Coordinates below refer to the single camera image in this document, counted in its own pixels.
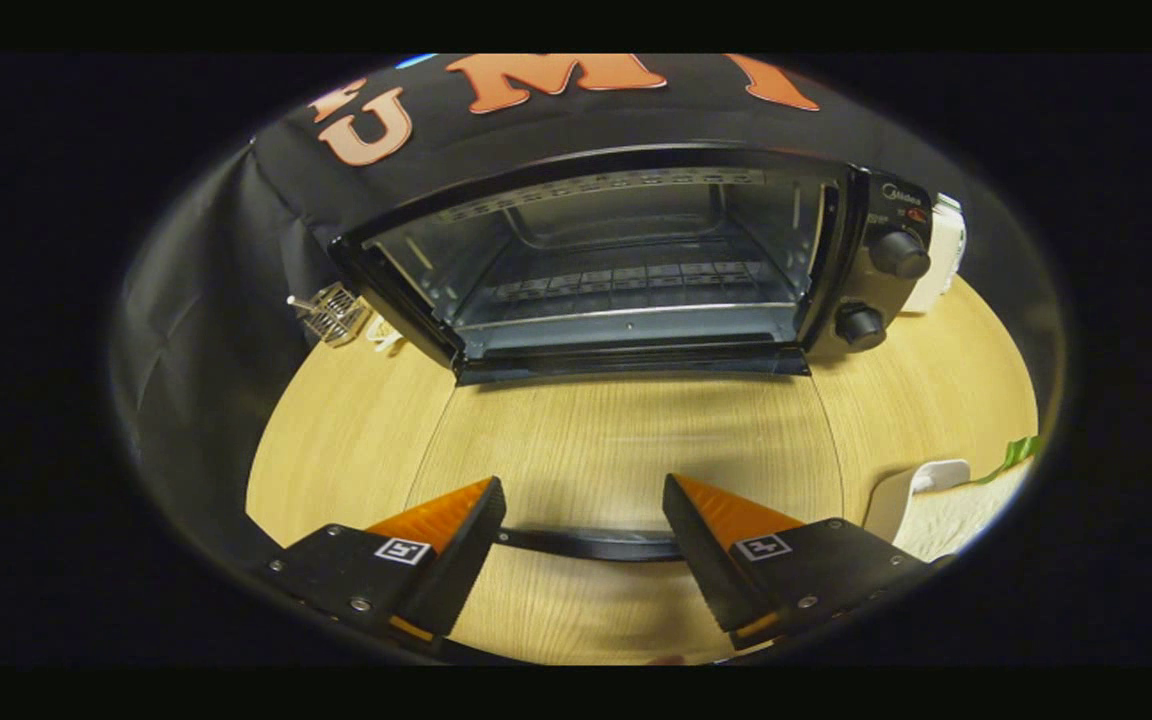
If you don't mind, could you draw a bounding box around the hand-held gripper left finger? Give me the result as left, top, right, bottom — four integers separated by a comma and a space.
256, 476, 507, 651

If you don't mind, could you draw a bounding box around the black backdrop cloth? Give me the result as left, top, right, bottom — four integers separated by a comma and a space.
108, 53, 1067, 579

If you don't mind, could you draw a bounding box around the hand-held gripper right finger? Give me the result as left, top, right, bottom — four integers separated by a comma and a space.
663, 473, 952, 651

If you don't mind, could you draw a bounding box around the black toaster oven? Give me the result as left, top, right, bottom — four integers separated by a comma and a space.
328, 143, 935, 564

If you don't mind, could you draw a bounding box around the metal wire tray handle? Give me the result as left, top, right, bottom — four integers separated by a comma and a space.
286, 281, 373, 349

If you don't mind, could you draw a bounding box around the white cord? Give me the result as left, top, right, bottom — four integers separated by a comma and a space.
366, 314, 407, 357

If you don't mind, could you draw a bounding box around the lettuce sandwich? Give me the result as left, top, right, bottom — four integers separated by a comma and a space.
894, 435, 1042, 563

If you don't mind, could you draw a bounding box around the white box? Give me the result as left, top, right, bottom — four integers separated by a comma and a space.
901, 193, 968, 315

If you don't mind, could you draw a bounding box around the white plate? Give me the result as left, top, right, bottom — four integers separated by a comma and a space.
861, 459, 973, 546

